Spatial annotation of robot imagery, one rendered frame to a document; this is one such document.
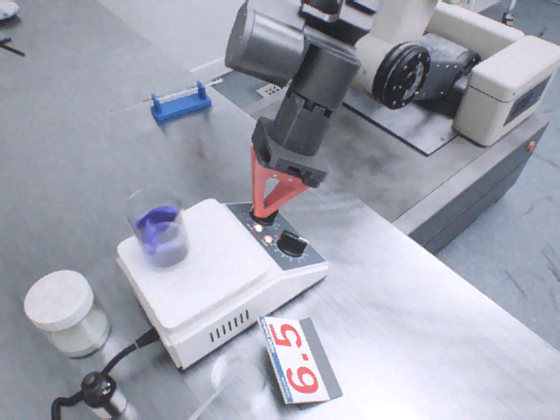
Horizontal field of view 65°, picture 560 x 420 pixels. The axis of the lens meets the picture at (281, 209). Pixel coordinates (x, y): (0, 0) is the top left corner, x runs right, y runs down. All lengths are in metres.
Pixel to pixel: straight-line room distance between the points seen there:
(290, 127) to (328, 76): 0.06
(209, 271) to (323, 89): 0.21
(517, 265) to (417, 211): 0.57
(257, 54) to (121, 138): 0.39
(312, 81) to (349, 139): 0.90
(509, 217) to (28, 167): 1.51
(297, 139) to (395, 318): 0.23
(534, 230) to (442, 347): 1.29
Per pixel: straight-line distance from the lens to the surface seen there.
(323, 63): 0.44
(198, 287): 0.43
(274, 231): 0.52
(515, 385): 0.53
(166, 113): 0.77
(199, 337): 0.45
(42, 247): 0.64
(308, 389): 0.46
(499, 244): 1.68
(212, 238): 0.46
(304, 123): 0.45
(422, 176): 1.26
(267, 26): 0.42
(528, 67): 1.39
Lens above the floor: 1.20
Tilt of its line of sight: 49 degrees down
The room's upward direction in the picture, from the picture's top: straight up
